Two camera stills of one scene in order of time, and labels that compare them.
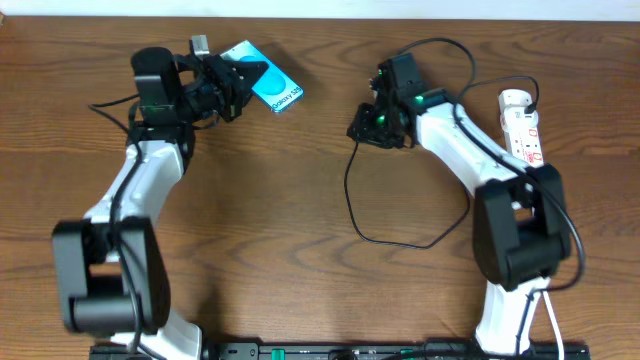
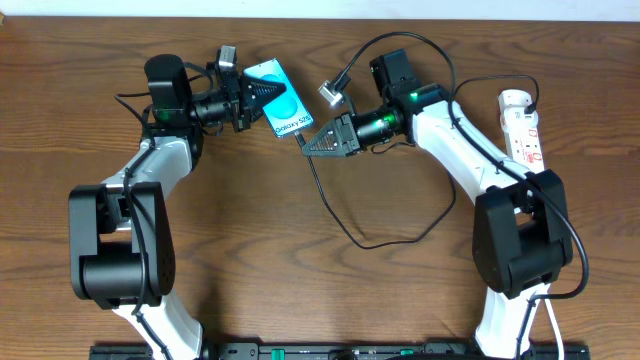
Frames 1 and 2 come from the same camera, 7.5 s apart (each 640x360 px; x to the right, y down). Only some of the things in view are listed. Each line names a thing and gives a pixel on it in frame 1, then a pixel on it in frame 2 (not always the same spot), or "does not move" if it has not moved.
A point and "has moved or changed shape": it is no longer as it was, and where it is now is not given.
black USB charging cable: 408,245 to 439,152
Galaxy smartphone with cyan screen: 273,88 has moved or changed shape
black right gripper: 362,132 to 346,135
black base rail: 338,351 does not move
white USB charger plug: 511,106 does not move
